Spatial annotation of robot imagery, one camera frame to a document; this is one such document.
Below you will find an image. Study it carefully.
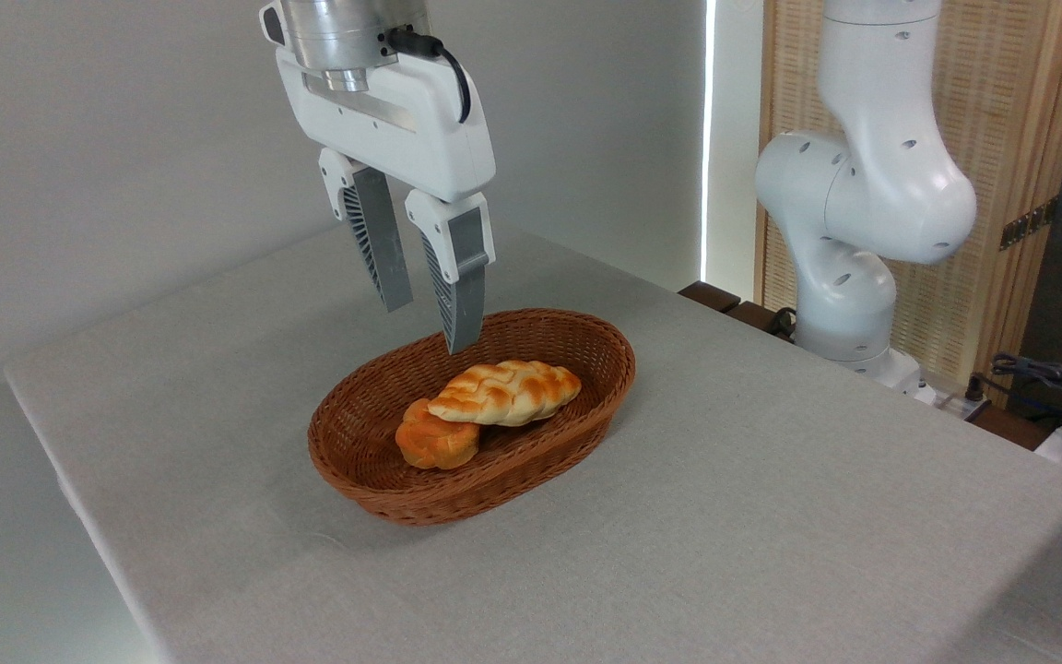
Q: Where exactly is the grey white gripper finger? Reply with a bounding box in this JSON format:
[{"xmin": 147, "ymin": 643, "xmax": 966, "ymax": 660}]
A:
[
  {"xmin": 404, "ymin": 189, "xmax": 497, "ymax": 356},
  {"xmin": 318, "ymin": 148, "xmax": 415, "ymax": 314}
]

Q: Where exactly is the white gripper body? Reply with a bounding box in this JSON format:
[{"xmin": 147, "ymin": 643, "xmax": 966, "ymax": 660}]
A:
[{"xmin": 259, "ymin": 0, "xmax": 497, "ymax": 204}]

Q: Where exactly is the braided golden bread loaf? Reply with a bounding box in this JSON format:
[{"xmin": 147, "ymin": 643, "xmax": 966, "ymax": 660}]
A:
[{"xmin": 427, "ymin": 360, "xmax": 583, "ymax": 428}]

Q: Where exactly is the round orange bread roll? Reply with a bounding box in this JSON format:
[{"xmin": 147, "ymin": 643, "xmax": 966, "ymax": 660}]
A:
[{"xmin": 395, "ymin": 398, "xmax": 481, "ymax": 471}]

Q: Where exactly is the brown wicker oval basket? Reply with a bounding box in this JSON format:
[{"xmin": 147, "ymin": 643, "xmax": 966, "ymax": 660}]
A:
[{"xmin": 307, "ymin": 308, "xmax": 637, "ymax": 528}]

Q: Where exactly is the grey tablecloth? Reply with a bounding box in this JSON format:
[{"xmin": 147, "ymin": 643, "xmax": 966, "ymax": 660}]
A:
[{"xmin": 4, "ymin": 221, "xmax": 1062, "ymax": 664}]

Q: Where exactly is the white power strip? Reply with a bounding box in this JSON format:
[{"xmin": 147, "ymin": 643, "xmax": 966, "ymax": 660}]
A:
[{"xmin": 932, "ymin": 383, "xmax": 988, "ymax": 418}]

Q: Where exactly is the bamboo wooden folding screen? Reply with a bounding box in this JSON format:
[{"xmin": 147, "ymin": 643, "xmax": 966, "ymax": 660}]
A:
[{"xmin": 756, "ymin": 0, "xmax": 1062, "ymax": 407}]

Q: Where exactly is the dark metal screen hinge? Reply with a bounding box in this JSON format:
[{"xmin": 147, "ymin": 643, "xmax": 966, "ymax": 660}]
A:
[{"xmin": 999, "ymin": 196, "xmax": 1060, "ymax": 252}]

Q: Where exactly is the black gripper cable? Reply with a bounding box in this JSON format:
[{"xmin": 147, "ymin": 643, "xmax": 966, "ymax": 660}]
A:
[{"xmin": 387, "ymin": 26, "xmax": 474, "ymax": 125}]

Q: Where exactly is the blue black cable bundle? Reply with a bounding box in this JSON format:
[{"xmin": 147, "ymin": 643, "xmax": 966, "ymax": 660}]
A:
[{"xmin": 990, "ymin": 352, "xmax": 1062, "ymax": 434}]

